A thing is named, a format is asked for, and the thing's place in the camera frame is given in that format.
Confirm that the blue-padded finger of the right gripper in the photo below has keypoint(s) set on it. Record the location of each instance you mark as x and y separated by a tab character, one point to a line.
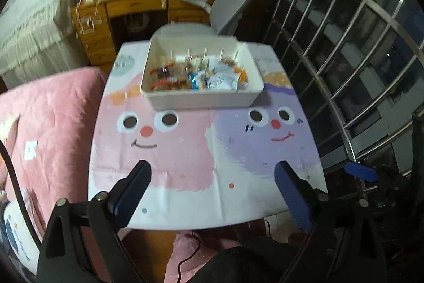
362	172

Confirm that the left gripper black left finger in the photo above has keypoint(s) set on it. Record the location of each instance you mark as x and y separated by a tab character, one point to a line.
63	256

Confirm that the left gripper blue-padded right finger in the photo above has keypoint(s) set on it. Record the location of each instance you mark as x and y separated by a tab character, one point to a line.
304	202

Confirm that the orange and white snack packet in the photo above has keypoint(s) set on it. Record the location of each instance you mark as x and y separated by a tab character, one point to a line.
241	74

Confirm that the white red-striped snack bag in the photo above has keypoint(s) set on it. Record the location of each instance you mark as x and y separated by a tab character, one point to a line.
222	76

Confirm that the blue and white snack packet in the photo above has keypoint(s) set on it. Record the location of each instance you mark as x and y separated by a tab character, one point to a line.
198	80

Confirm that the red yellow label snack packet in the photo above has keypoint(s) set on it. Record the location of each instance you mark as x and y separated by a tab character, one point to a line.
172	76

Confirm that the cartoon printed table cover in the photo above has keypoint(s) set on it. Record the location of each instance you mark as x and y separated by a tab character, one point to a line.
210	168

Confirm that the metal window security bars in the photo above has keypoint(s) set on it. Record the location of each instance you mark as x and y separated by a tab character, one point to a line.
357	66

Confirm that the white plastic organizer bin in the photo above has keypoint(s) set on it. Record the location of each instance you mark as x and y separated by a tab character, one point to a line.
190	72

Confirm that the white lace-covered bed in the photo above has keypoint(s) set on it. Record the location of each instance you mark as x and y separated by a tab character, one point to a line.
38	39

